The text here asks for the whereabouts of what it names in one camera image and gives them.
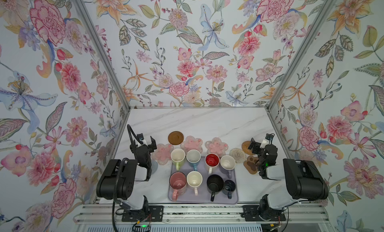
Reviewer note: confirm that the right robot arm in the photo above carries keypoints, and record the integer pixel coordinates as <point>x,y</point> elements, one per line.
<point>303,183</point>

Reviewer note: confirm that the red inside white mug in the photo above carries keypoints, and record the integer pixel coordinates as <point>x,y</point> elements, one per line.
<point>212,162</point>

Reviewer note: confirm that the white embroidered round coaster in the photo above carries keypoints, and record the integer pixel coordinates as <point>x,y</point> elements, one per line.
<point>239,155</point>

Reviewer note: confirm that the cream mug pink handle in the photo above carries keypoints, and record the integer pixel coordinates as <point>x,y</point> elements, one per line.
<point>194,181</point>

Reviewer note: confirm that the blue mug white inside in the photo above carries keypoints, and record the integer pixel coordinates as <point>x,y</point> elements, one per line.
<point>193,157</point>

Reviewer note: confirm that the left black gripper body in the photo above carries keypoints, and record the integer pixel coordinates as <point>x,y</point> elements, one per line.
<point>145,145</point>

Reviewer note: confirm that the black mug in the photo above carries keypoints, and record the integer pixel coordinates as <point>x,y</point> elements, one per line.
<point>215,184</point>

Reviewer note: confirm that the lilac drying mat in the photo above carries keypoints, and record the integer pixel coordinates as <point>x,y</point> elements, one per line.
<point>204,195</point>

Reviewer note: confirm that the green mug white inside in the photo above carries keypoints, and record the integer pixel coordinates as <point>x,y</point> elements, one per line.
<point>178,157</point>

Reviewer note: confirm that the pink flower coaster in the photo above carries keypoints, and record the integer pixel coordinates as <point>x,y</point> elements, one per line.
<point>163,153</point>
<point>216,146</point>
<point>192,143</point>

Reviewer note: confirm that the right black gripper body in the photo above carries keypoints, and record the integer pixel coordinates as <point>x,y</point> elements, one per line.
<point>261,145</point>

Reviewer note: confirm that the right corner aluminium post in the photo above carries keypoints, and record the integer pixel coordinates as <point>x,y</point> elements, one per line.
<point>325,10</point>

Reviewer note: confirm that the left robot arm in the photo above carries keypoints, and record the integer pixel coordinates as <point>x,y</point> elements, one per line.
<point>118,179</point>

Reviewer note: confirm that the brown wooden round coaster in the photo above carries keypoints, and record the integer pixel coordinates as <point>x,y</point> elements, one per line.
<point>176,138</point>

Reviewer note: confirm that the small dark blue mug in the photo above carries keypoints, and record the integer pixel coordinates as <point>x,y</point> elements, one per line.
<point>229,188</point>

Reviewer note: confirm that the grey round knitted coaster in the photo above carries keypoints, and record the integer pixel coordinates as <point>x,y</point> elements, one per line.
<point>154,166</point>

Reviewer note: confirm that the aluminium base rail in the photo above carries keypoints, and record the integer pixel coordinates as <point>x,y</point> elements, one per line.
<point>176,214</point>

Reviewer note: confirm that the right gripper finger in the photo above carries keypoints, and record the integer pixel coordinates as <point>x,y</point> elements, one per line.
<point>269,138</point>
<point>252,143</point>

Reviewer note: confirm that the brown paw shaped coaster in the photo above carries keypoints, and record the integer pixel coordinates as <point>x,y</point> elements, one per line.
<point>251,164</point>

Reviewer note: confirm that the lilac mug white inside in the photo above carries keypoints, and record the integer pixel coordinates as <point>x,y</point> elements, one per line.
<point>227,165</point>

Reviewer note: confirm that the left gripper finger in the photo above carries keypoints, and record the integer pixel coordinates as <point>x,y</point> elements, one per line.
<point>138,137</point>
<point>153,144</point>

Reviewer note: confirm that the left corner aluminium post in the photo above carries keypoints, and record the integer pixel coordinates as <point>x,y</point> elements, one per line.
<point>91,30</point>

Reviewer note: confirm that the woven rattan round coaster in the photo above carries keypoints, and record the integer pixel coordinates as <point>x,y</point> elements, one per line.
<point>245,147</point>

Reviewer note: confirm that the corner aluminium post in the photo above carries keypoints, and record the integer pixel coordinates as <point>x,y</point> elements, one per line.
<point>325,10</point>
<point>91,30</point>

